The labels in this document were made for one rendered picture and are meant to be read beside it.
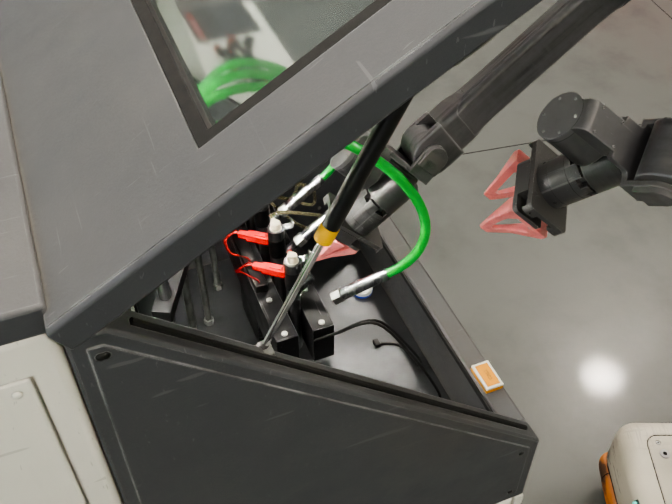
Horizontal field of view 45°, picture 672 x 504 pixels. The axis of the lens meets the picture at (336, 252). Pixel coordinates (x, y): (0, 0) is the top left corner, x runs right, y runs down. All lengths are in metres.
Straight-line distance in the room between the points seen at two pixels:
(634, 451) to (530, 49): 1.23
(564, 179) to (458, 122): 0.25
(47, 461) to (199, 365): 0.18
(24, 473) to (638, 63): 3.52
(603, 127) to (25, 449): 0.65
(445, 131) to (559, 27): 0.21
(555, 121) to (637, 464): 1.35
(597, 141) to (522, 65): 0.32
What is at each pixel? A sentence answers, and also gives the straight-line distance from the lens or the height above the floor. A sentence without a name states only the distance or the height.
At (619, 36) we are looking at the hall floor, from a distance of 4.21.
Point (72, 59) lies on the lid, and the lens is 0.92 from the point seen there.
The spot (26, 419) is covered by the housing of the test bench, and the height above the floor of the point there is 1.36.
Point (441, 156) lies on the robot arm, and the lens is 1.14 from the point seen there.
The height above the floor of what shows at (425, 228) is 1.25.
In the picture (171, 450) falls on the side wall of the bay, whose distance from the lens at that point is 0.90.
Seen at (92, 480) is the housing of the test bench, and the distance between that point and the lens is 0.91.
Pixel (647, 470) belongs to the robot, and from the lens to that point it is 2.11.
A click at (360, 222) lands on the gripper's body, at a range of 1.19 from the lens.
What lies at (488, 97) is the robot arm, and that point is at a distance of 1.16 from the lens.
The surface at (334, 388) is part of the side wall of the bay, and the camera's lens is 0.91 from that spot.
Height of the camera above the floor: 1.99
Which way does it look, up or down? 45 degrees down
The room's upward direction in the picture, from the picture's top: straight up
